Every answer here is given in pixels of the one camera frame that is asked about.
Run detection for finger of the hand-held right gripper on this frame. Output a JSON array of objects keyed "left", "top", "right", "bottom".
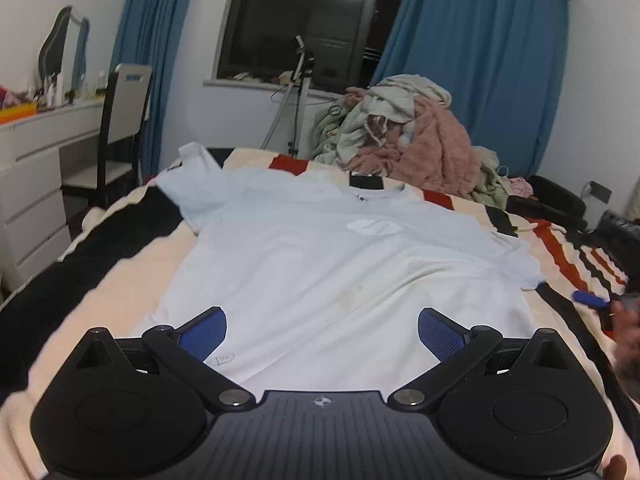
[{"left": 572, "top": 291, "right": 610, "bottom": 308}]

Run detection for striped fleece blanket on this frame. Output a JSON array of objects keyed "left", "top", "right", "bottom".
[{"left": 0, "top": 146, "right": 640, "bottom": 480}]

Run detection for white vanity desk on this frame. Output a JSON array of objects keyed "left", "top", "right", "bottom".
[{"left": 0, "top": 97, "right": 108, "bottom": 293}]

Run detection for small pink cloth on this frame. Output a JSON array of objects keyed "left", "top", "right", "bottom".
[{"left": 507, "top": 176, "right": 535, "bottom": 198}]

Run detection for white t-shirt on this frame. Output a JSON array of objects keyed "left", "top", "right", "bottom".
[{"left": 155, "top": 142, "right": 543, "bottom": 396}]

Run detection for black box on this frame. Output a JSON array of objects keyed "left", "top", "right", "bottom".
[{"left": 597, "top": 210, "right": 640, "bottom": 248}]

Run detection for light crumpled clothes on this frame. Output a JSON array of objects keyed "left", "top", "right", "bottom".
[{"left": 472, "top": 146, "right": 513, "bottom": 208}]

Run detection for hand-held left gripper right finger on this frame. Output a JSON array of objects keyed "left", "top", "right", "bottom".
[{"left": 387, "top": 306, "right": 571, "bottom": 413}]

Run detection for beige cloth on sill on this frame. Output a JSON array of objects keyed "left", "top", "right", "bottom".
[{"left": 227, "top": 70, "right": 296, "bottom": 86}]

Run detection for wavy vanity mirror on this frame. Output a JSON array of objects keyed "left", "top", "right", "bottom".
[{"left": 39, "top": 6, "right": 92, "bottom": 96}]

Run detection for black and white chair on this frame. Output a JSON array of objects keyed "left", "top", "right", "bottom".
[{"left": 60, "top": 63, "right": 154, "bottom": 208}]

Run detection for black armchair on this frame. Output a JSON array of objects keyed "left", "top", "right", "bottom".
[{"left": 505, "top": 175, "right": 588, "bottom": 233}]

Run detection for narrow blue curtain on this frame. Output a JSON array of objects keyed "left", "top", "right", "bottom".
[{"left": 107, "top": 0, "right": 203, "bottom": 181}]

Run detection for pink fleece blanket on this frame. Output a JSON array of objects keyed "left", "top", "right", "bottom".
[{"left": 345, "top": 87, "right": 488, "bottom": 201}]

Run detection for dark window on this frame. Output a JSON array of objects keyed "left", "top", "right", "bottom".
[{"left": 212, "top": 0, "right": 406, "bottom": 93}]

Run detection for orange tray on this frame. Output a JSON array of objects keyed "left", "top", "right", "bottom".
[{"left": 0, "top": 102, "right": 39, "bottom": 123}]

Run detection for person's right hand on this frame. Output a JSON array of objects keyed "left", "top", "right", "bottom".
[{"left": 611, "top": 305, "right": 640, "bottom": 403}]

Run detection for pale green blanket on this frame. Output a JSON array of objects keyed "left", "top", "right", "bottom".
[{"left": 309, "top": 97, "right": 361, "bottom": 163}]

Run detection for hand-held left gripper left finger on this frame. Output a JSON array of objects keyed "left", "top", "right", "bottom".
[{"left": 75, "top": 306, "right": 257, "bottom": 413}]

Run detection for garment steamer stand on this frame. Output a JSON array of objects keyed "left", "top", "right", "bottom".
[{"left": 260, "top": 35, "right": 318, "bottom": 161}]

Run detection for beige hoodie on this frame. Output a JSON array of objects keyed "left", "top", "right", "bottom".
[{"left": 337, "top": 74, "right": 453, "bottom": 166}]

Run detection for wide blue curtain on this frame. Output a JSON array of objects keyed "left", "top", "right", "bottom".
[{"left": 370, "top": 0, "right": 571, "bottom": 201}]

